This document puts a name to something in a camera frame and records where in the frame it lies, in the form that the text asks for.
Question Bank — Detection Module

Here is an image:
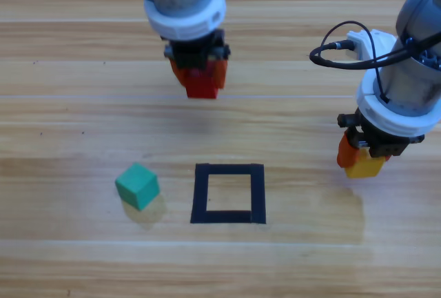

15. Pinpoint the green wooden block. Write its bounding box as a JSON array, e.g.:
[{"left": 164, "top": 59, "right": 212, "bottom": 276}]
[{"left": 114, "top": 162, "right": 161, "bottom": 212}]

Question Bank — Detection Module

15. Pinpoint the yellow wooden block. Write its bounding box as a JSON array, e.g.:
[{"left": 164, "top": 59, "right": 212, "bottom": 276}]
[{"left": 344, "top": 148, "right": 386, "bottom": 179}]

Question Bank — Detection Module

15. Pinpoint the black tape square outline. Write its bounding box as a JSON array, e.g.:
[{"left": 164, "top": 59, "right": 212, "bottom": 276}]
[{"left": 189, "top": 163, "right": 267, "bottom": 226}]

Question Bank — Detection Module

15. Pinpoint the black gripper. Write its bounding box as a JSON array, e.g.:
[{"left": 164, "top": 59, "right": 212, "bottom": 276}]
[
  {"left": 337, "top": 113, "right": 425, "bottom": 168},
  {"left": 161, "top": 28, "right": 231, "bottom": 90}
]

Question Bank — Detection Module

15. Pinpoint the red wooden block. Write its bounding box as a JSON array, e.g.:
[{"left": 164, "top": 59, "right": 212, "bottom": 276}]
[{"left": 185, "top": 68, "right": 221, "bottom": 101}]

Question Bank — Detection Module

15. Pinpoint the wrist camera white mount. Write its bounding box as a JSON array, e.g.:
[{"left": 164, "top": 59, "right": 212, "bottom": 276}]
[{"left": 346, "top": 30, "right": 397, "bottom": 63}]

